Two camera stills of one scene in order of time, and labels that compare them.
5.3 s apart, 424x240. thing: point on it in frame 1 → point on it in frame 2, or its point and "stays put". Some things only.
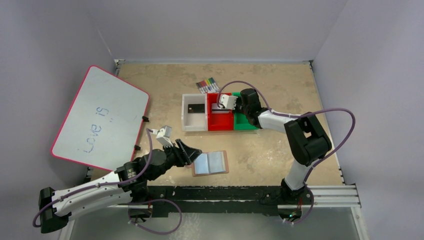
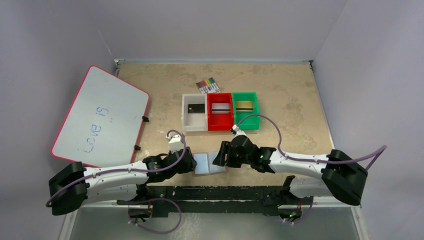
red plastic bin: x=218 y=121 stays put
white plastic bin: x=194 y=112 stays put
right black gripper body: x=237 y=105 → x=225 y=153
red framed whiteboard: x=100 y=127 stays put
